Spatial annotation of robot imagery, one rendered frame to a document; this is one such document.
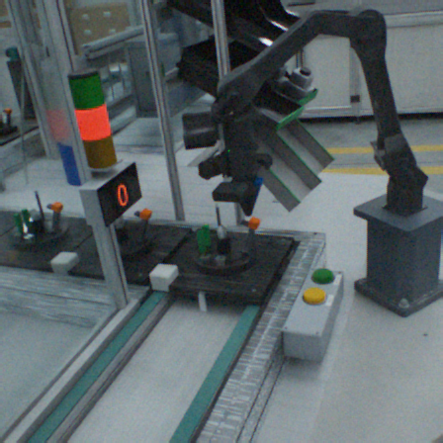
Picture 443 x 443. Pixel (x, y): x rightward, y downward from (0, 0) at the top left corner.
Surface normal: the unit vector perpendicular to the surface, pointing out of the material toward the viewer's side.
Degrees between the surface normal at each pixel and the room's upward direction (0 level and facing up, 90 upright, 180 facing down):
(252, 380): 0
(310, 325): 0
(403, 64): 90
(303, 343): 90
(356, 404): 0
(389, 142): 61
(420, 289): 90
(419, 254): 90
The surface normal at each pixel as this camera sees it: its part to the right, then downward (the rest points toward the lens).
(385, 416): -0.11, -0.88
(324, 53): -0.22, 0.47
